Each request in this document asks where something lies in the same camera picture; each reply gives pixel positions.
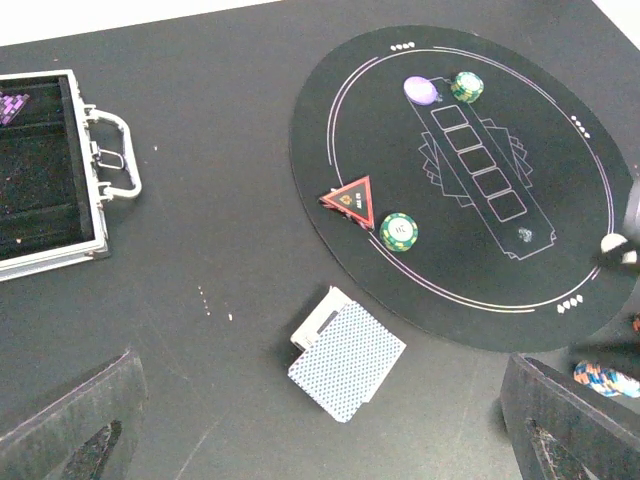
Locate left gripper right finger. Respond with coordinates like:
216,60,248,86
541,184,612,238
500,354,639,479

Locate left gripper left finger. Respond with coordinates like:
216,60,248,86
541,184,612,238
1,349,148,479

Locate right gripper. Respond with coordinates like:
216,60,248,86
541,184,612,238
592,177,639,273

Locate white dealer button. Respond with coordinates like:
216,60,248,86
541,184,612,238
600,233,639,265

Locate blue white poker chip stack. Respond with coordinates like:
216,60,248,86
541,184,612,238
573,361,639,398

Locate green chip stack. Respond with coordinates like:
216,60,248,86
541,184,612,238
450,71,484,104
379,212,419,252

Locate purple small blind button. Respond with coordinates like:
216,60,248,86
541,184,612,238
403,76,439,106

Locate red triangular all-in button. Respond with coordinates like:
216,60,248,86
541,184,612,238
318,176,375,232

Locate round black poker mat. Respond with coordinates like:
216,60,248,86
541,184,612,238
290,26,635,352

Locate aluminium poker chip case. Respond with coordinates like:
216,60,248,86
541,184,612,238
1,69,142,281

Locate purple chips in case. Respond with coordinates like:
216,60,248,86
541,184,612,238
0,92,30,126

